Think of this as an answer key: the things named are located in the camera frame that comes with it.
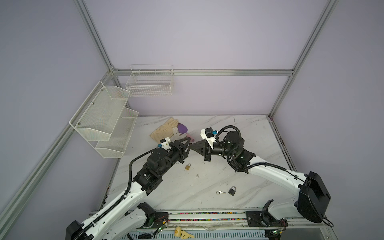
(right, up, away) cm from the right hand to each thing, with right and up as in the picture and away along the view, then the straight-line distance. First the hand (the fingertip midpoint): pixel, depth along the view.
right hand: (190, 146), depth 65 cm
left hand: (+1, +3, +2) cm, 4 cm away
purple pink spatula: (-8, +8, +48) cm, 50 cm away
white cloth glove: (-11, +3, +42) cm, 43 cm away
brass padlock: (-2, -16, +28) cm, 32 cm away
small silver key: (+16, -28, +17) cm, 36 cm away
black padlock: (+23, -27, +18) cm, 40 cm away
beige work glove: (-21, +6, +46) cm, 51 cm away
